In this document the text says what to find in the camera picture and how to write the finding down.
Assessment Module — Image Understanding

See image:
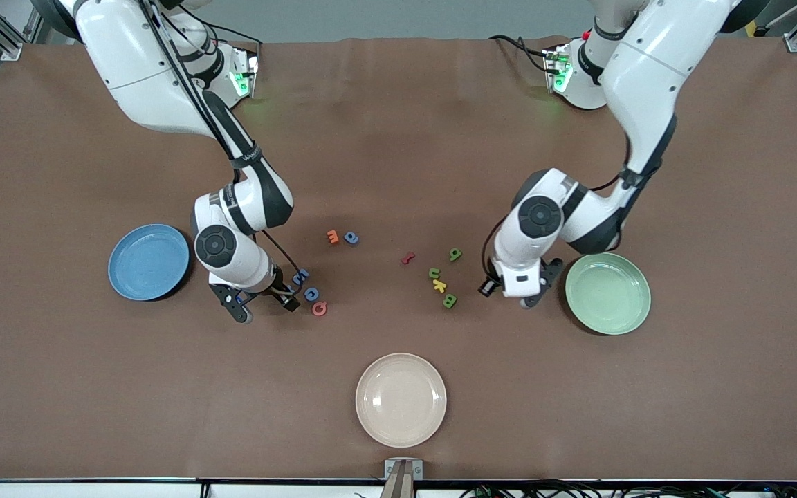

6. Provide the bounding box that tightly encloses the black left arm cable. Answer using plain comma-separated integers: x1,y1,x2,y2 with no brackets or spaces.
482,135,633,279

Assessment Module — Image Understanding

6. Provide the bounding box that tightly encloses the green plate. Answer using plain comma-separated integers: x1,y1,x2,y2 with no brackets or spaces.
565,252,652,336

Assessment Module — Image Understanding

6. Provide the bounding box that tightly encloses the brown table cover mat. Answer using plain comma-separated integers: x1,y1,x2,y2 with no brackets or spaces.
0,35,797,481

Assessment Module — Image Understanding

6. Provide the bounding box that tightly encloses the black base cable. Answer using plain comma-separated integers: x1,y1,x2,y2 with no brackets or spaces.
181,7,264,50
488,35,556,73

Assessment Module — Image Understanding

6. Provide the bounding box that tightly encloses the cream plate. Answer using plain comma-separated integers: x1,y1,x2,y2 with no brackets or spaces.
355,353,448,448

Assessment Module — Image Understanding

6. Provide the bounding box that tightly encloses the white table edge rail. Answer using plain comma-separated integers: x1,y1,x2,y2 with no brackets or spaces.
0,479,797,498

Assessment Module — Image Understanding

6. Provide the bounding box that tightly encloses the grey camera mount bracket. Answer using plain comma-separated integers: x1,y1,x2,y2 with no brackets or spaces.
381,458,425,498

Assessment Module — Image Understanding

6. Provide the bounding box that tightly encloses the blue plate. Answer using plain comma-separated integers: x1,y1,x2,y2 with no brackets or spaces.
108,223,192,302

